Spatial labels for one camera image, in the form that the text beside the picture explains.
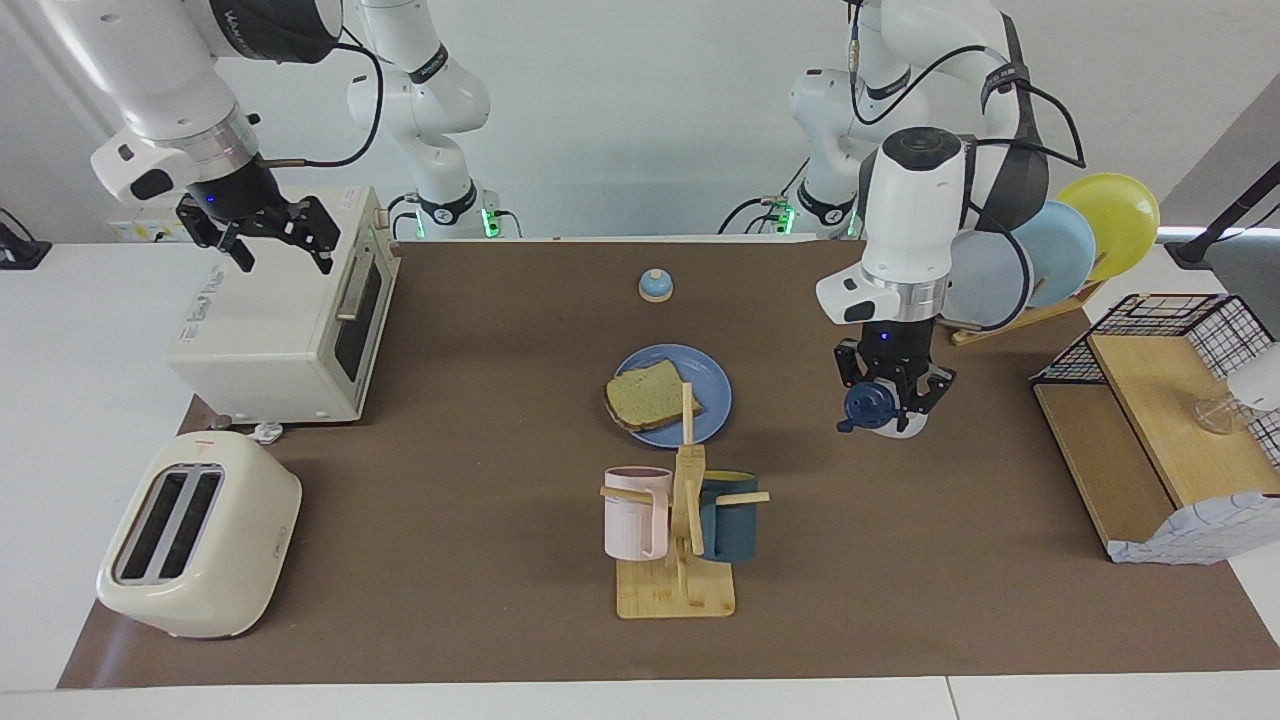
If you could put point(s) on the cream two-slot toaster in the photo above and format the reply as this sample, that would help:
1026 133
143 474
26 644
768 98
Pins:
250 540

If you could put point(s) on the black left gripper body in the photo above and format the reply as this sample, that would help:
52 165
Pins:
893 350

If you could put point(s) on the clear glass cup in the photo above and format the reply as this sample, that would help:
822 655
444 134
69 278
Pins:
1215 415

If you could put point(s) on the white power plug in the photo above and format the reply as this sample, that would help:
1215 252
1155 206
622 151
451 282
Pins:
266 432

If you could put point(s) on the white checkered cloth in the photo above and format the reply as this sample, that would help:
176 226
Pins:
1200 530

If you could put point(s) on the yellow plate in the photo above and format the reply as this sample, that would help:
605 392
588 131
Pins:
1125 220

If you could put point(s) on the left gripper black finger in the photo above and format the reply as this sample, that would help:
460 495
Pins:
849 365
932 390

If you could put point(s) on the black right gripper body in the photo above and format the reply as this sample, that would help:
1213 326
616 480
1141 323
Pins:
240 200

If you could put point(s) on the blue round plate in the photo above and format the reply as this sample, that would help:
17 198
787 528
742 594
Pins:
712 385

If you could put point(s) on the wooden plate rack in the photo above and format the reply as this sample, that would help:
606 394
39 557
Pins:
1010 322

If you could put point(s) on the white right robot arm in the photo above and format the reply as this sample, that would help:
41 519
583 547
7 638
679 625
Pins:
150 70

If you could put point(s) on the dark teal mug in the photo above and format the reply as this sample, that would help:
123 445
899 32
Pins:
735 530

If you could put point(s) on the white wall outlet box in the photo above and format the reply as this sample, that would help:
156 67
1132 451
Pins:
140 228

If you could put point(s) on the white toaster oven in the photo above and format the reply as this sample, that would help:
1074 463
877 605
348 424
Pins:
280 330

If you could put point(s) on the brown table mat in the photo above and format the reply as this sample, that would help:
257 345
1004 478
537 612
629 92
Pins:
450 550

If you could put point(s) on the black desk device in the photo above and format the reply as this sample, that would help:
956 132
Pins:
20 253

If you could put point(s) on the white bottle with blue cap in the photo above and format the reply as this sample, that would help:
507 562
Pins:
868 407

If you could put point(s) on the pink ribbed mug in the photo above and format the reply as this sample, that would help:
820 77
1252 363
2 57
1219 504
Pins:
630 520

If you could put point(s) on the toasted bread slice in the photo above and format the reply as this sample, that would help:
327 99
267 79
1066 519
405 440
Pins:
645 398

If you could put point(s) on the wooden mug rack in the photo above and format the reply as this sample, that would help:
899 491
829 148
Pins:
675 595

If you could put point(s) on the pale grey plate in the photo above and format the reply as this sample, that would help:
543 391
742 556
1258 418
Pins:
985 285

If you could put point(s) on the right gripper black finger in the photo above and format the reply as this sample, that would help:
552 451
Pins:
215 238
315 228

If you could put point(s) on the white rounded object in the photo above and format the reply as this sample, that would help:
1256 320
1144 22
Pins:
1262 378

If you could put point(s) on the small blue call bell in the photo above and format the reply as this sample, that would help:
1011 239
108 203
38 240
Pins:
655 288

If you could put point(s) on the light blue plate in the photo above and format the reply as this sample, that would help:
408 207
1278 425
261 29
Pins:
1065 255

